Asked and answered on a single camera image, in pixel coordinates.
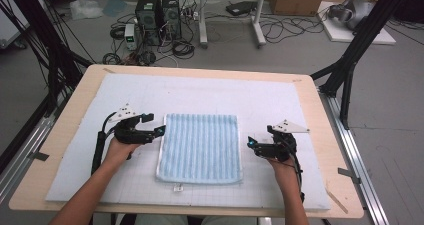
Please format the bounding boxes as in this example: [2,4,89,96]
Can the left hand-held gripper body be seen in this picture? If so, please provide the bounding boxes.
[107,103,158,146]

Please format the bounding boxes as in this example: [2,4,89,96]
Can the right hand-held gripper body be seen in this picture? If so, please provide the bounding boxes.
[254,119,311,163]

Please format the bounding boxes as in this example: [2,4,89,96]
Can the blue striped towel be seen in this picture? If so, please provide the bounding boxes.
[155,112,244,193]

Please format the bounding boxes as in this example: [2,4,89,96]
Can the person's left hand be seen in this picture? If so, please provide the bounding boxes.
[104,136,142,169]

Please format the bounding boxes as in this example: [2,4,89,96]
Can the person's right hand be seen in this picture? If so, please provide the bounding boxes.
[265,155,298,184]

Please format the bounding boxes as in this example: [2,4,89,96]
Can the white gridded foam mat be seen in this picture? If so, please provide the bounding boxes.
[45,72,332,212]

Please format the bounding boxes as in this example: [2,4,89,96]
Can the light wooden table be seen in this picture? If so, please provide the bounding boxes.
[8,63,365,220]

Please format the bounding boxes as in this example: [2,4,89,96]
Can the grey tape piece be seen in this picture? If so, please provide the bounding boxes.
[27,150,50,162]
[337,166,362,185]

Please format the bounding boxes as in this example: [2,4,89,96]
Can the thin wooden stick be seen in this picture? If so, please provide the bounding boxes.
[324,187,350,215]

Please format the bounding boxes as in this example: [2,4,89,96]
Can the white power supply box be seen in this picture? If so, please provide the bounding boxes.
[123,23,139,51]

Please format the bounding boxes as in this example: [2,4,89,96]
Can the person's legs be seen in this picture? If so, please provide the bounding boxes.
[128,214,259,225]

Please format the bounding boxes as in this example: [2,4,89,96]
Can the large black computer tower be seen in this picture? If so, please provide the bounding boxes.
[134,0,163,47]

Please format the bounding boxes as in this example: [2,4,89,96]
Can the slim black computer tower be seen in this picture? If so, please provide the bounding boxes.
[161,0,183,41]

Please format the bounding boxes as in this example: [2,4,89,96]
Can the white desk leg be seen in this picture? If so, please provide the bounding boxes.
[197,0,210,49]
[250,0,268,49]

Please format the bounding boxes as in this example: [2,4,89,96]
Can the white floor board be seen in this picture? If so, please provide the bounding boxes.
[315,0,397,46]

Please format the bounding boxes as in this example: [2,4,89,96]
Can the clear plastic bag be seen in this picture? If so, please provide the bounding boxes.
[69,0,105,21]

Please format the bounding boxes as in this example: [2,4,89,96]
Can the flat black device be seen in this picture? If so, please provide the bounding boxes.
[225,0,258,17]

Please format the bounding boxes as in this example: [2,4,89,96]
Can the brown cardboard box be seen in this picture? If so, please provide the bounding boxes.
[267,0,329,17]

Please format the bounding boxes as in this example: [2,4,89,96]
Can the grey headset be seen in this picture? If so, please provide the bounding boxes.
[327,0,377,32]

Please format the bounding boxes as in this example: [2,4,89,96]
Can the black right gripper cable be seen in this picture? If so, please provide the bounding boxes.
[282,140,306,203]

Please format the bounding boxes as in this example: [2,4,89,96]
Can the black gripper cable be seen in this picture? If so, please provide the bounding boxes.
[282,140,306,203]
[89,112,118,177]

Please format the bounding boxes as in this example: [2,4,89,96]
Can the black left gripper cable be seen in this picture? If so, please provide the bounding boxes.
[89,112,118,177]

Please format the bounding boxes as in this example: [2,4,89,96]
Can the coiled black floor cable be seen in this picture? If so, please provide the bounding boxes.
[170,39,196,60]

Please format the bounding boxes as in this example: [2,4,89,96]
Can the aluminium rail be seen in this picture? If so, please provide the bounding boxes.
[317,90,390,225]
[0,93,66,204]

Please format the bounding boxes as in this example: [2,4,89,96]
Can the black metal frame stand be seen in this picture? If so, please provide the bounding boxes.
[0,0,94,117]
[309,0,415,130]

